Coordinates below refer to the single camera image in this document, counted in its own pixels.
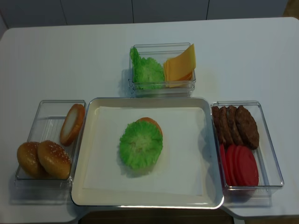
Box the red tomato slice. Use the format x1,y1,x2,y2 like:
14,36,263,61
239,146,259,186
226,145,237,186
220,144,231,186
233,146,245,186

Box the brown meat patty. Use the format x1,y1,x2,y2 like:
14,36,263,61
228,105,244,146
219,106,234,147
212,106,222,144
235,105,259,150

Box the lettuce leaves in container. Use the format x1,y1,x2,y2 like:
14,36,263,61
130,47,165,90

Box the upright bottom bun slice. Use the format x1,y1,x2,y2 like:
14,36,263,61
60,104,85,147

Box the front brown meat patty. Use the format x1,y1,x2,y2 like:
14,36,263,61
235,105,259,150

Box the sesame bun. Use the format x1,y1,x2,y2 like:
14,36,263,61
37,140,71,180
17,141,48,179

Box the left sesame top bun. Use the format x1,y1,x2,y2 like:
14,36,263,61
17,141,48,179

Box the right sesame top bun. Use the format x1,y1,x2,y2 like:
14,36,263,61
37,140,71,180

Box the stacked yellow cheese slices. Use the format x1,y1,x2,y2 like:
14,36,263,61
163,62,193,88

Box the clear lettuce cheese container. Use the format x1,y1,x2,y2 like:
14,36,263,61
128,42,196,97

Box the upright yellow cheese slice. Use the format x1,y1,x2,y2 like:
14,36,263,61
166,44,196,80

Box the white metal serving tray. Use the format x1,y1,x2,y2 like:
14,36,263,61
71,98,224,209

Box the green lettuce leaf on bun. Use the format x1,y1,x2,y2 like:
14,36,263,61
119,119,163,171

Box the bottom bun on tray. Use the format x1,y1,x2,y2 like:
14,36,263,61
137,117,163,136

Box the clear patty tomato container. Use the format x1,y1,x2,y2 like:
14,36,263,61
211,101,284,198

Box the clear bun container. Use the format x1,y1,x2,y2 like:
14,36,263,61
14,100,86,189

